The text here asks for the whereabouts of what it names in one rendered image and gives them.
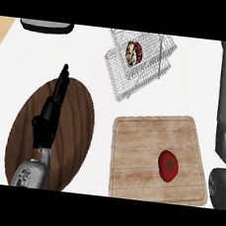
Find dark brown oval wooden board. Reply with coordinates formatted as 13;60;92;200
0;70;101;195

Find red tomato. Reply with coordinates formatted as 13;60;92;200
155;148;182;185

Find pale wooden cutting board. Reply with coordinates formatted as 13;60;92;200
105;108;217;209

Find white wire tiered basket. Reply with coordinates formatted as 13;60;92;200
99;28;180;109

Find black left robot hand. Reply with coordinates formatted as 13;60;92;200
28;60;73;153

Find grey and black appliance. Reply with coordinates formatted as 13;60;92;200
18;18;75;37

